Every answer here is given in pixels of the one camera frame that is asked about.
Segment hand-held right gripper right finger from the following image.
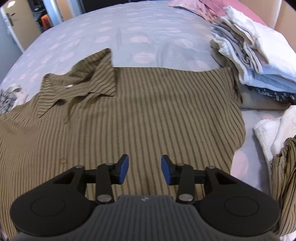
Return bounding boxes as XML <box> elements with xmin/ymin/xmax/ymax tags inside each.
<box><xmin>161</xmin><ymin>154</ymin><xmax>238</xmax><ymax>205</ymax></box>

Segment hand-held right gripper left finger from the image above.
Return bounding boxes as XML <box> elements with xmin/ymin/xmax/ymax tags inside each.
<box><xmin>52</xmin><ymin>154</ymin><xmax>129</xmax><ymax>204</ymax></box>

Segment striped tan shirt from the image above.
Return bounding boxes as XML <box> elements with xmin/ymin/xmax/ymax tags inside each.
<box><xmin>0</xmin><ymin>48</ymin><xmax>247</xmax><ymax>241</ymax></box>

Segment pile of unfolded clothes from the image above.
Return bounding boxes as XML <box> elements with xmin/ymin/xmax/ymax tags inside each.
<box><xmin>0</xmin><ymin>83</ymin><xmax>29</xmax><ymax>114</ymax></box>

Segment stack of folded clothes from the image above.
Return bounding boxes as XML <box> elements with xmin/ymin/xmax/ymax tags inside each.
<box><xmin>209</xmin><ymin>5</ymin><xmax>296</xmax><ymax>109</ymax></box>

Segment white folded cloth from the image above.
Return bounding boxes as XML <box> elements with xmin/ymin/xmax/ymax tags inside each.
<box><xmin>253</xmin><ymin>105</ymin><xmax>296</xmax><ymax>176</ymax></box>

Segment striped tan pants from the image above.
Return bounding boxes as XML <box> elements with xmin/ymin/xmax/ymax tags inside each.
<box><xmin>270</xmin><ymin>136</ymin><xmax>296</xmax><ymax>237</ymax></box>

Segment pink patterned pillow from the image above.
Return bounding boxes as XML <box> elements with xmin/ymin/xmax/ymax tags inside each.
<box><xmin>168</xmin><ymin>0</ymin><xmax>219</xmax><ymax>22</ymax></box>

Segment room door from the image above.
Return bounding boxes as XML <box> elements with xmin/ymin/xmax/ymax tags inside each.
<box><xmin>0</xmin><ymin>0</ymin><xmax>41</xmax><ymax>52</ymax></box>

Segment cream padded headboard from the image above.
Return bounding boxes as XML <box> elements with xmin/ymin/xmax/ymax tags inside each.
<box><xmin>261</xmin><ymin>0</ymin><xmax>296</xmax><ymax>56</ymax></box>

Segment door handle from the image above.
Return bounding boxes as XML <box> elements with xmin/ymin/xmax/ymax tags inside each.
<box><xmin>6</xmin><ymin>13</ymin><xmax>16</xmax><ymax>35</ymax></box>

